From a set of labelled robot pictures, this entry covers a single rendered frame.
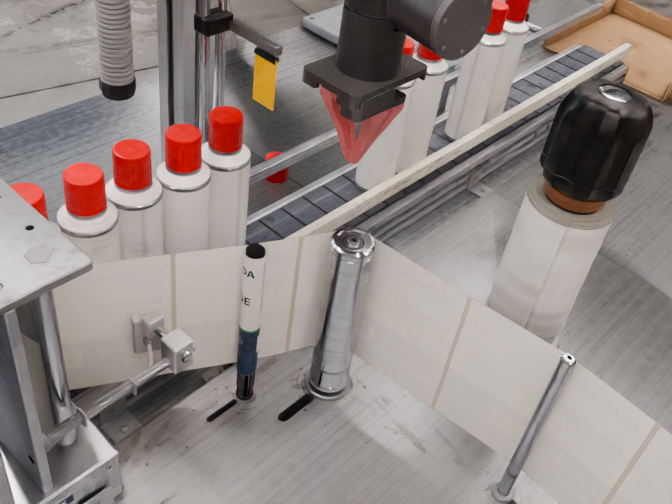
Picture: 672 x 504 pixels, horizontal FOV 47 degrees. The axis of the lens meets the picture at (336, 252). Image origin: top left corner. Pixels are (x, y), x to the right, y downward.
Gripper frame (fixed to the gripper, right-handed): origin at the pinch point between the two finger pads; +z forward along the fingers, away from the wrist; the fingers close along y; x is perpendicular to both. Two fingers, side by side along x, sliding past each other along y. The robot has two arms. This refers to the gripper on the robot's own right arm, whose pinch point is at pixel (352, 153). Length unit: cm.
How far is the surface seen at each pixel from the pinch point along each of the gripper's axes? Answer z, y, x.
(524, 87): 18, 62, 13
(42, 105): 104, 65, 183
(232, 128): -1.1, -7.7, 8.6
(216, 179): 4.3, -9.2, 8.9
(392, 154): 12.0, 19.4, 8.1
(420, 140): 12.0, 25.2, 8.0
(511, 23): 1.0, 44.6, 9.8
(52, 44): 103, 92, 219
